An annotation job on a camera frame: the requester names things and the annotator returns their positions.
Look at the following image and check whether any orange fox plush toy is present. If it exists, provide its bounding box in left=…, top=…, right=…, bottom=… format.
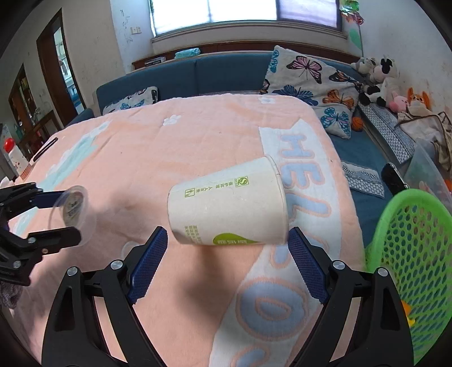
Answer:
left=407, top=87, right=432, bottom=112

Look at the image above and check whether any grey plush toy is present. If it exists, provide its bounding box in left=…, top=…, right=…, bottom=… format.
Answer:
left=350, top=57, right=378, bottom=76

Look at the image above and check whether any green plastic basket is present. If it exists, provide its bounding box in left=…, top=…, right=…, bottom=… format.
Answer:
left=366, top=189, right=451, bottom=362

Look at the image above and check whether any cow plush toy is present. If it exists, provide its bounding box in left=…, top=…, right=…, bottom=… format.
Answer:
left=358, top=57, right=400, bottom=107

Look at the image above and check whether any pink plush toy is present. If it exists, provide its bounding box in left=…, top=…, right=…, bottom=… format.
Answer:
left=388, top=91, right=409, bottom=114

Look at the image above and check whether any crumpled beige cloth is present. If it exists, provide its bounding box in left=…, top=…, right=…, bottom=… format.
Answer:
left=397, top=111, right=451, bottom=177

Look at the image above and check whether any small orange ball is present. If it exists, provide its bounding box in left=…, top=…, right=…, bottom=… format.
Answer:
left=351, top=116, right=364, bottom=132

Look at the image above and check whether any red cap white bottle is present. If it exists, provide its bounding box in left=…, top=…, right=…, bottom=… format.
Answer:
left=4, top=137, right=31, bottom=180

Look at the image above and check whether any window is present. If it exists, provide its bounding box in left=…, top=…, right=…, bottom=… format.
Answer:
left=149, top=0, right=342, bottom=35

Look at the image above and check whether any dark wooden door frame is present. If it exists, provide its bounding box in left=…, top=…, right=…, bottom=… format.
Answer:
left=36, top=9, right=86, bottom=127

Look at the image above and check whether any butterfly print pillow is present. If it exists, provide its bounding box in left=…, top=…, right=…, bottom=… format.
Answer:
left=260, top=46, right=362, bottom=139

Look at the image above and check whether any yellow snack wrapper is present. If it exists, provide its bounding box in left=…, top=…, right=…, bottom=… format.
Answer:
left=401, top=300, right=415, bottom=328

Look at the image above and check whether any blue sofa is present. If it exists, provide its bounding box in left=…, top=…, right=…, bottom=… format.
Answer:
left=66, top=50, right=407, bottom=248

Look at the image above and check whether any white paper cup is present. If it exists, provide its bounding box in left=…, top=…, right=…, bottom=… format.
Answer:
left=167, top=156, right=289, bottom=245

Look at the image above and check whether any clear plastic storage box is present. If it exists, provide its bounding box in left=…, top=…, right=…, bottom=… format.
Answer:
left=404, top=139, right=451, bottom=210

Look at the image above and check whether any blue white patterned cloth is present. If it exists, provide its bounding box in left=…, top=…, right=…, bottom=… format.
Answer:
left=341, top=161, right=384, bottom=198

